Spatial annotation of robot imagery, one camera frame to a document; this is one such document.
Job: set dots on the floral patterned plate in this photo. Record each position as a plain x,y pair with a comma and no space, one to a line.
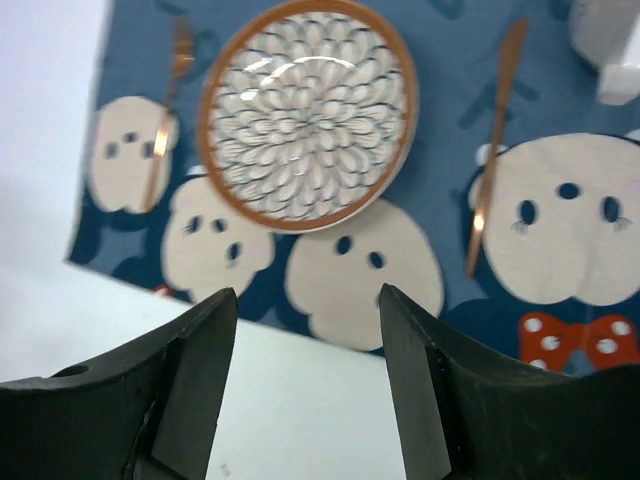
308,114

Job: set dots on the copper fork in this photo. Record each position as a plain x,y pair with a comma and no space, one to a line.
182,59

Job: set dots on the copper knife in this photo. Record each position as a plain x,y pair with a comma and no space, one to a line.
509,58

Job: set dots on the blue cartoon placemat cloth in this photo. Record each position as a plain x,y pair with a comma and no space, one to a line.
556,285

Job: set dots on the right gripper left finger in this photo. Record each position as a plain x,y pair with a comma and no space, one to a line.
147,409

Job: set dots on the white mug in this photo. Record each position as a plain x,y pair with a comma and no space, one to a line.
605,33

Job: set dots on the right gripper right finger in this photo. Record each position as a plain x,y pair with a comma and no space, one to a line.
466,411

